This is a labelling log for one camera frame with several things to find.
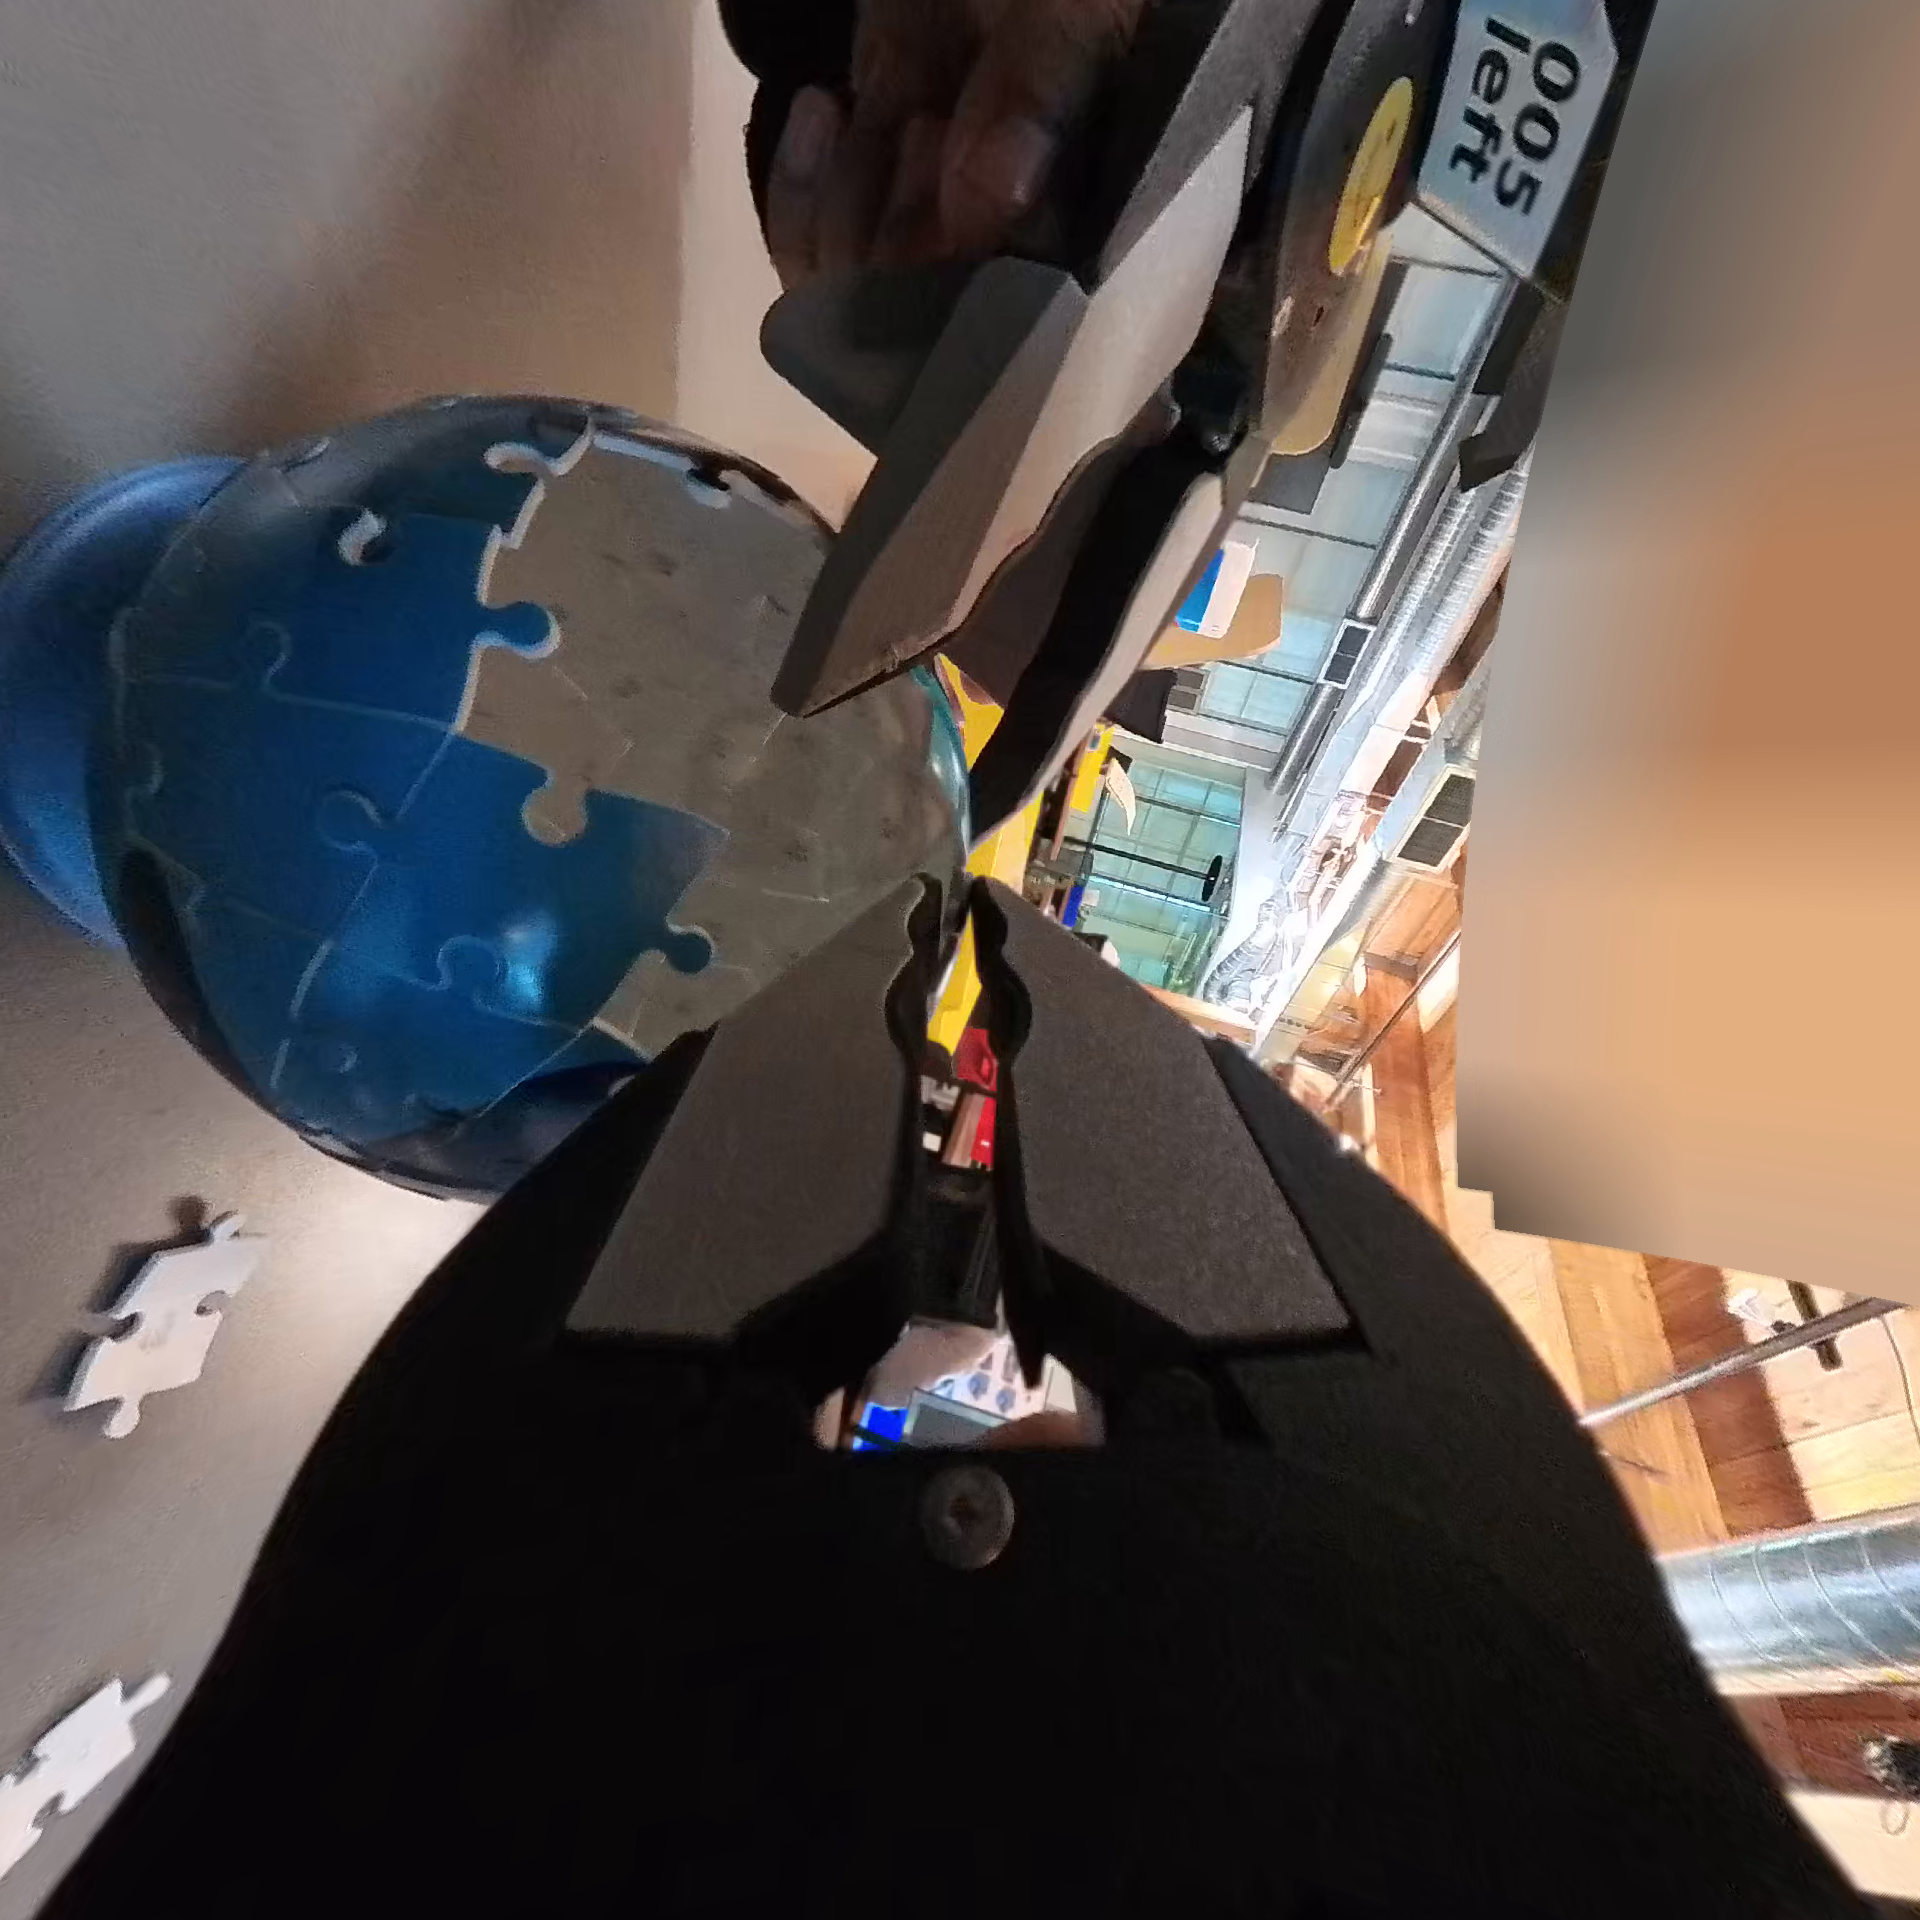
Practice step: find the person's left hand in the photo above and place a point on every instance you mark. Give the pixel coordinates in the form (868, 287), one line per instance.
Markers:
(932, 105)

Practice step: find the white puzzle piece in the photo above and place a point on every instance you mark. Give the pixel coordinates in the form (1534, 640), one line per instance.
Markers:
(77, 1755)
(159, 1329)

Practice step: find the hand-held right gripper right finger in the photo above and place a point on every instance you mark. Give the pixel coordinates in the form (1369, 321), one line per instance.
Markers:
(1172, 1200)

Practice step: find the metal ventilation duct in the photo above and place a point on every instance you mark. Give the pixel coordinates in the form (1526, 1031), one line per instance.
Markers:
(1799, 1606)

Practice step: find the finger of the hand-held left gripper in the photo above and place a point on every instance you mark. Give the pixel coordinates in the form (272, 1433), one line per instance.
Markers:
(1184, 563)
(1036, 422)

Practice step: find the blue puzzle ball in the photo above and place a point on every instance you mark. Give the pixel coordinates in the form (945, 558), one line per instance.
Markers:
(421, 781)

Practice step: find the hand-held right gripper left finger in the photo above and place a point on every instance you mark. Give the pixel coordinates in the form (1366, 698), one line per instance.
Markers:
(751, 1184)

